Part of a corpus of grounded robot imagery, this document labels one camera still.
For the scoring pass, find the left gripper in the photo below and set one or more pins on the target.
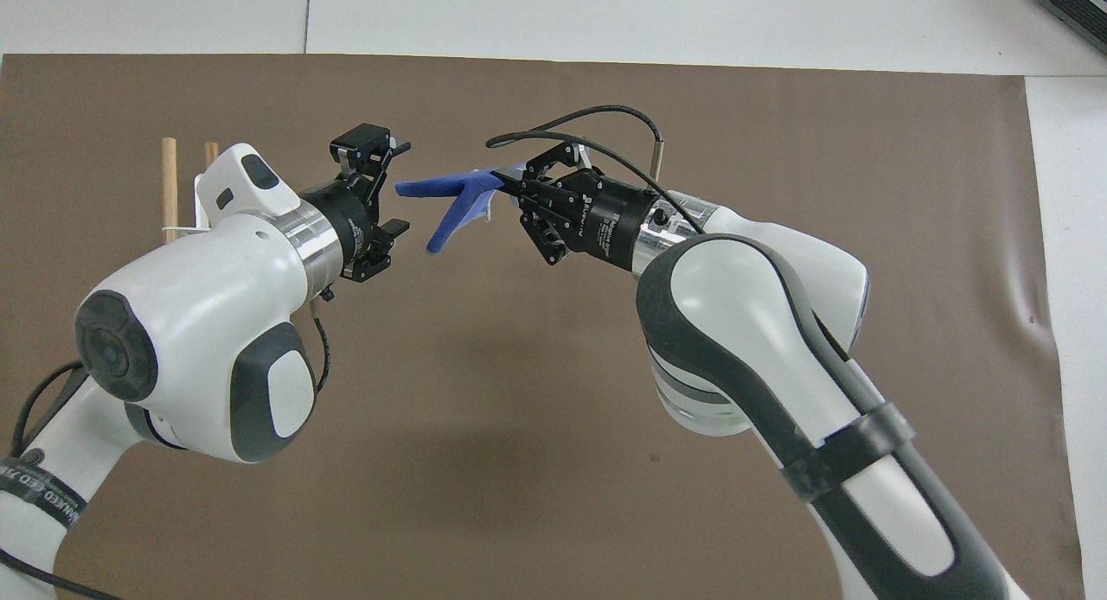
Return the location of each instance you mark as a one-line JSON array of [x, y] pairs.
[[348, 224]]

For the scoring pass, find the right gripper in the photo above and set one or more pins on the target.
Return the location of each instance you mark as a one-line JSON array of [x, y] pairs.
[[616, 221]]

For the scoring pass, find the blue towel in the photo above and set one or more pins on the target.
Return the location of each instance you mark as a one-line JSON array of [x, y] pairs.
[[463, 201]]

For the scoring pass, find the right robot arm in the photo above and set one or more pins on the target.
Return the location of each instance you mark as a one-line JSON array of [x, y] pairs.
[[761, 323]]

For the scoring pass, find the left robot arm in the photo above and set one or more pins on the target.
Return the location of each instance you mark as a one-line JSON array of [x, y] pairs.
[[199, 297]]

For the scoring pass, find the wooden rod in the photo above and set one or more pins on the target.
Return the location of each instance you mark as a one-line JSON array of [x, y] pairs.
[[211, 154], [169, 185]]

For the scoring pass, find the grey metal box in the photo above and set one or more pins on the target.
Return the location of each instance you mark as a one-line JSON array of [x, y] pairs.
[[1079, 2]]

